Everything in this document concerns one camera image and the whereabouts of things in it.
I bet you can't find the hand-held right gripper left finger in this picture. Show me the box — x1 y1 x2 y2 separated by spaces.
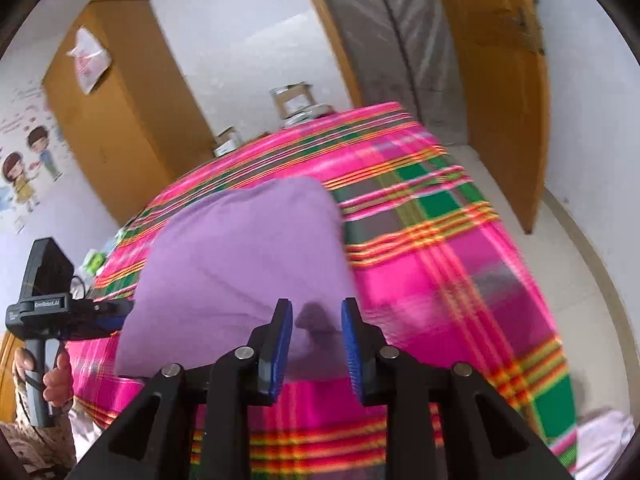
75 298 293 480

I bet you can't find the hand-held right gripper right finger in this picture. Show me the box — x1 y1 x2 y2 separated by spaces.
341 297 573 480

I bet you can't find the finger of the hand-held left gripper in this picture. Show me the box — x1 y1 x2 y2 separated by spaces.
92 299 136 337

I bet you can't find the purple sweater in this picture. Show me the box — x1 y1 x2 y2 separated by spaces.
114 176 358 381

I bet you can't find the person's left forearm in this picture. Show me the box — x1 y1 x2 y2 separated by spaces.
0 380 77 480

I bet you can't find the person's left hand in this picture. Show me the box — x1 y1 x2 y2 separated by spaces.
12 347 75 411

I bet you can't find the wooden board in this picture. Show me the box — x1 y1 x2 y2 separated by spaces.
0 332 23 423

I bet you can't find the pink plaid blanket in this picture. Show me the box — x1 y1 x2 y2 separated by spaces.
65 101 581 480

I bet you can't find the white cloth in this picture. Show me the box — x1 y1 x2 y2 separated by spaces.
69 402 110 453

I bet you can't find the wooden wardrobe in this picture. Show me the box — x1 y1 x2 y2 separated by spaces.
41 0 217 226

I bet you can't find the white cardboard box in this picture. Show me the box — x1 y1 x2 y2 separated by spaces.
212 127 242 158

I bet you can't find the labelled cardboard box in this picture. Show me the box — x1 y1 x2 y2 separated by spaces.
269 82 316 118

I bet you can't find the white plastic bag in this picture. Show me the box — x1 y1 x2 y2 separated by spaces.
67 27 113 96

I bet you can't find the pale pink cloth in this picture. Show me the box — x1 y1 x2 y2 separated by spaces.
574 410 637 480

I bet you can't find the wooden door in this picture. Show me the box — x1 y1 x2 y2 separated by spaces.
425 0 551 235

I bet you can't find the clear plastic door curtain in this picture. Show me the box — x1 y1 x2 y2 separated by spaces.
306 0 468 146

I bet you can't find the cartoon wall sticker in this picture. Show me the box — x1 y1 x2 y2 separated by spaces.
0 77 67 235

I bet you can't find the wooden door frame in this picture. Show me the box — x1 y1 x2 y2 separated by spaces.
292 0 363 109

